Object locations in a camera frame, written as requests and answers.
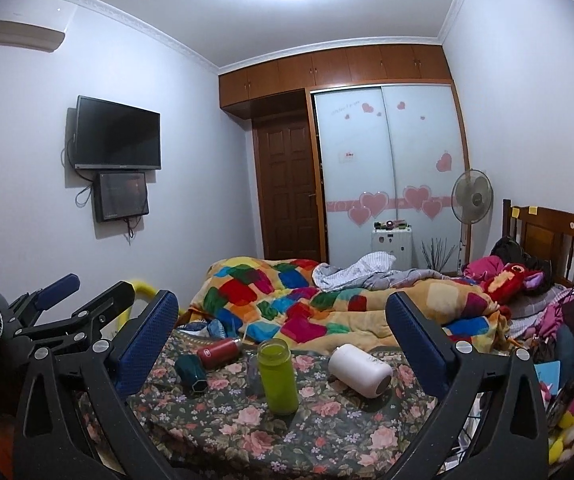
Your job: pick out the colourful patchwork blanket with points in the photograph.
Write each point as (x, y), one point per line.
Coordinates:
(292, 305)

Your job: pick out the grey striped sheet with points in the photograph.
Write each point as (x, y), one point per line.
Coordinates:
(367, 272)

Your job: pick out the pink clothing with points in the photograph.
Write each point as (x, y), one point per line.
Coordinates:
(484, 266)

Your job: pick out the red plush toy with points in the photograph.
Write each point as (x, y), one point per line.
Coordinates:
(509, 282)

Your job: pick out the black wall television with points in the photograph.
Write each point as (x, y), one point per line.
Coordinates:
(117, 135)

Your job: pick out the white thermos bottle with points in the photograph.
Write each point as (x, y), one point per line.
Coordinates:
(359, 370)

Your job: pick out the brown wooden door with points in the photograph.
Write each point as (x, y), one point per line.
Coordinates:
(289, 185)

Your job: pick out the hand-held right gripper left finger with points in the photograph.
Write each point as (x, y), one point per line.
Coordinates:
(144, 345)

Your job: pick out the blue paper sheet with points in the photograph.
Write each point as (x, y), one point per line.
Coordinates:
(548, 376)

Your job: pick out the dark green cup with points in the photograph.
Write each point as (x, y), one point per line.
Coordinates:
(189, 372)

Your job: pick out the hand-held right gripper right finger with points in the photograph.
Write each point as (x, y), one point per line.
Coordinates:
(417, 345)

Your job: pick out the yellow plush toy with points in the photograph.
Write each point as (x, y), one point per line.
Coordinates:
(569, 432)

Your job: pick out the green bottle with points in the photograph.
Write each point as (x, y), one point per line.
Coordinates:
(278, 380)

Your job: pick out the wardrobe with heart stickers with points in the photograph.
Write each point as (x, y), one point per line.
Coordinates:
(392, 160)

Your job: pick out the small white cabinet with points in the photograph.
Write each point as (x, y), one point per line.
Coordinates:
(392, 245)

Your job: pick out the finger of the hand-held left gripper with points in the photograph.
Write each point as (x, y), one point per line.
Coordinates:
(112, 301)
(59, 291)

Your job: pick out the wooden overhead cabinets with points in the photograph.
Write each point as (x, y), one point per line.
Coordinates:
(317, 70)

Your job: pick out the blue white cloth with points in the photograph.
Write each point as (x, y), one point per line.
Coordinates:
(212, 329)

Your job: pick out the dark dried twigs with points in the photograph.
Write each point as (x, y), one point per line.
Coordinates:
(439, 257)

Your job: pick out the wooden headboard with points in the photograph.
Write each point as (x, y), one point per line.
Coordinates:
(557, 235)

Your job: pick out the standing fan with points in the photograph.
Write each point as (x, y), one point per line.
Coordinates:
(472, 195)

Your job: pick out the red bottle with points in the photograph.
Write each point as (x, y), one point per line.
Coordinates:
(217, 352)

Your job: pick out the small black monitor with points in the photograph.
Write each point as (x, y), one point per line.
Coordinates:
(121, 195)

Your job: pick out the yellow rail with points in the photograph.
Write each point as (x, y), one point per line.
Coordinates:
(144, 287)

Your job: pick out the white air conditioner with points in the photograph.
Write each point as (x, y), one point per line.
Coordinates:
(17, 20)

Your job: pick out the floral cloth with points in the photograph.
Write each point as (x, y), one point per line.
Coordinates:
(267, 440)

